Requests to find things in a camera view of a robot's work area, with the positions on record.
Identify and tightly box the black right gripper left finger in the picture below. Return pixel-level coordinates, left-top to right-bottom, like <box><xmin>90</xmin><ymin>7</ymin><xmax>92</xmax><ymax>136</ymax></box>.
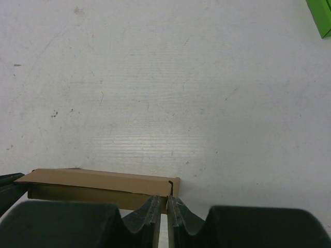
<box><xmin>1</xmin><ymin>196</ymin><xmax>161</xmax><ymax>247</ymax></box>

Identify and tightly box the brown cardboard paper box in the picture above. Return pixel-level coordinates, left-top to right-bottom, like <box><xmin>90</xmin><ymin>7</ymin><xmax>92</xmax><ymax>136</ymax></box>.
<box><xmin>15</xmin><ymin>168</ymin><xmax>180</xmax><ymax>213</ymax></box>

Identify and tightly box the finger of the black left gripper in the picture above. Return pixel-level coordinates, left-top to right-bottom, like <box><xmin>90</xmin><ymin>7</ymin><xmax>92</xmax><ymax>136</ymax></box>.
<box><xmin>0</xmin><ymin>173</ymin><xmax>28</xmax><ymax>217</ymax></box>

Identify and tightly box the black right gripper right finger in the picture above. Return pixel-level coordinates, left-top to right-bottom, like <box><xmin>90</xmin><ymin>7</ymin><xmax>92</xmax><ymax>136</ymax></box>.
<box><xmin>168</xmin><ymin>197</ymin><xmax>330</xmax><ymax>247</ymax></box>

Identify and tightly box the green paper box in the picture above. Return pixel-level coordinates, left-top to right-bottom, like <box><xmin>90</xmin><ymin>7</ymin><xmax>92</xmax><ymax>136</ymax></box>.
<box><xmin>306</xmin><ymin>0</ymin><xmax>331</xmax><ymax>39</ymax></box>

